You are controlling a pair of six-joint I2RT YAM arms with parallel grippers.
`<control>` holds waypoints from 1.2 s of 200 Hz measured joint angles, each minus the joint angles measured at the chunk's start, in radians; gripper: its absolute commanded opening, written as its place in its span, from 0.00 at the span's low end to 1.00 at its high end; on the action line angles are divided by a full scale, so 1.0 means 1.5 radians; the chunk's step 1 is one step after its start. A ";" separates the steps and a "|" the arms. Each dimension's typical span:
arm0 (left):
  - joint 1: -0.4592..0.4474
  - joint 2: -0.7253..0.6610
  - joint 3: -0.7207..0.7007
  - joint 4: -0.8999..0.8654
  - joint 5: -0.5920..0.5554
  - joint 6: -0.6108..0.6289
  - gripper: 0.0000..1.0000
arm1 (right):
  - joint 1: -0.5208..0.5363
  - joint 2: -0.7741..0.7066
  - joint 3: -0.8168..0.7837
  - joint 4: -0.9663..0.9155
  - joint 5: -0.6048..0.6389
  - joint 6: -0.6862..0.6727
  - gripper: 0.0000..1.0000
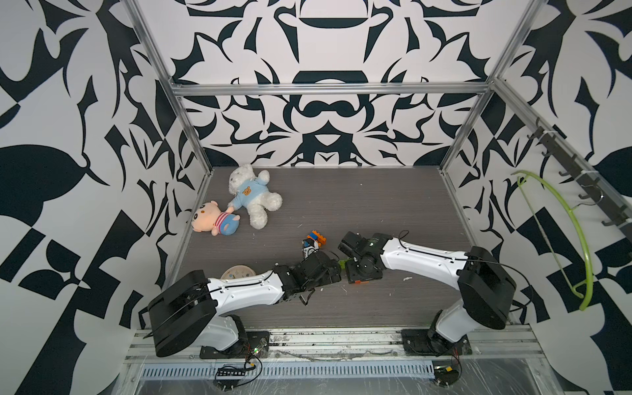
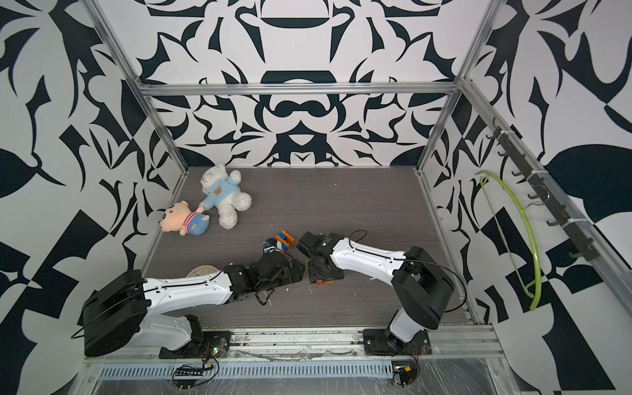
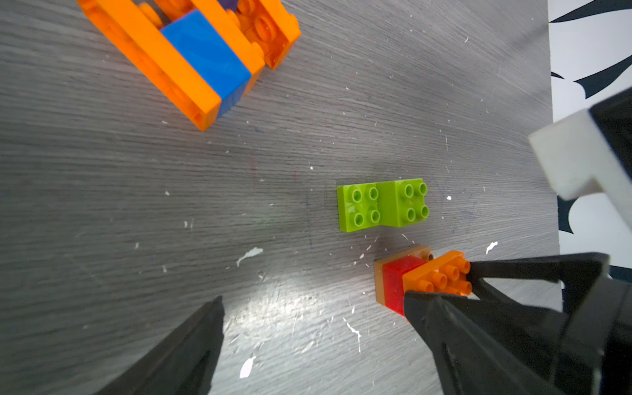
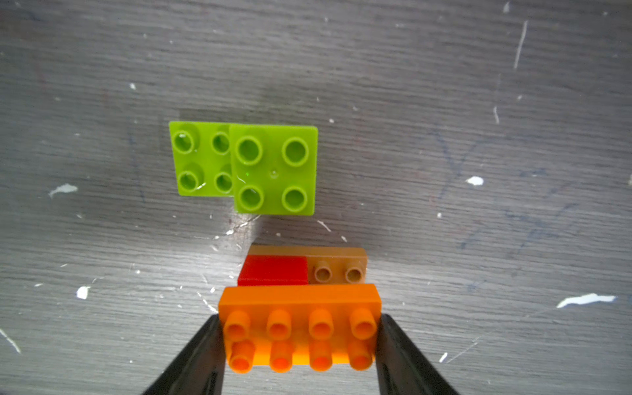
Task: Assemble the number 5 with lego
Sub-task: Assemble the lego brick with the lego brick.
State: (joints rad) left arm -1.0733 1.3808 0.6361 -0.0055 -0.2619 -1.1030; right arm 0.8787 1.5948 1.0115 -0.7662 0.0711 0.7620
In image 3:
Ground small orange lego brick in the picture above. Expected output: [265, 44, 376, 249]
[236, 0, 301, 70]

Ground brown lego brick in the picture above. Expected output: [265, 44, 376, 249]
[374, 246, 434, 315]

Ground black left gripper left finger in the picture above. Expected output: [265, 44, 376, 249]
[98, 296, 225, 394]

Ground green long lego brick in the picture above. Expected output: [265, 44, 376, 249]
[336, 183, 386, 233]

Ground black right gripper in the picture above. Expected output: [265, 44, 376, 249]
[404, 253, 631, 394]

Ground red square lego brick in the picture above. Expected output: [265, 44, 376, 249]
[383, 256, 428, 316]

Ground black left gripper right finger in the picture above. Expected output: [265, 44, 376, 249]
[426, 296, 563, 394]

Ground green square lego brick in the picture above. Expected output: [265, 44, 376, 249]
[376, 179, 430, 228]

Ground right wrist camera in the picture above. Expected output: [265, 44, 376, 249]
[528, 89, 631, 225]

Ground large orange lego brick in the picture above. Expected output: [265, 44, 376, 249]
[403, 250, 472, 296]

